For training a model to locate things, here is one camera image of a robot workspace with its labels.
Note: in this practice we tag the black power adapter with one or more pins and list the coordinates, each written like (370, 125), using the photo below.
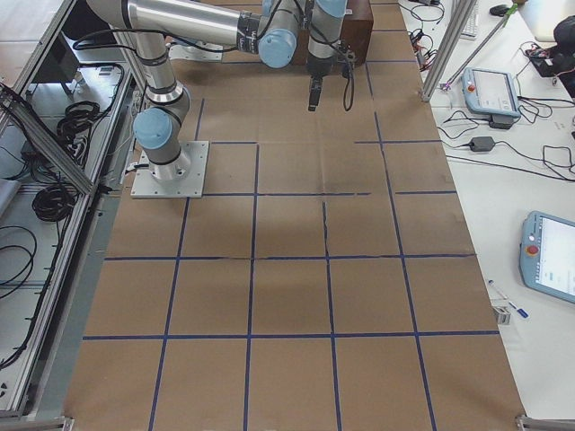
(481, 144)

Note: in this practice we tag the aluminium frame post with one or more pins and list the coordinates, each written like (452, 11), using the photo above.
(463, 10)

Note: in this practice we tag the dark wooden drawer cabinet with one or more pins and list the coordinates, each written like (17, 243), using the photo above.
(356, 31)

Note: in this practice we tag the near teach pendant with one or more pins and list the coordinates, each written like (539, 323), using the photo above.
(546, 255)

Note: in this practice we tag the brown paper table cover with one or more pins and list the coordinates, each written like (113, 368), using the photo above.
(326, 280)

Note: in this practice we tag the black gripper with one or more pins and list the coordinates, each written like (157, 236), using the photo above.
(318, 68)

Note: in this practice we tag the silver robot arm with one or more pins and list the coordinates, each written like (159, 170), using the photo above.
(271, 35)

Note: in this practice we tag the blue white pen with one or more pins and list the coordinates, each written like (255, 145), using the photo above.
(521, 311)

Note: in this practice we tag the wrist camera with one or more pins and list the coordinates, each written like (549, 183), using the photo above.
(347, 59)

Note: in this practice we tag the teach pendant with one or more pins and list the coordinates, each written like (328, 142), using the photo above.
(490, 92)
(546, 255)

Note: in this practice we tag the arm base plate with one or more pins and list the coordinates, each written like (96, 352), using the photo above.
(184, 178)

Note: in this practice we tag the far teach pendant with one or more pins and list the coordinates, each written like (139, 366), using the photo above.
(490, 92)

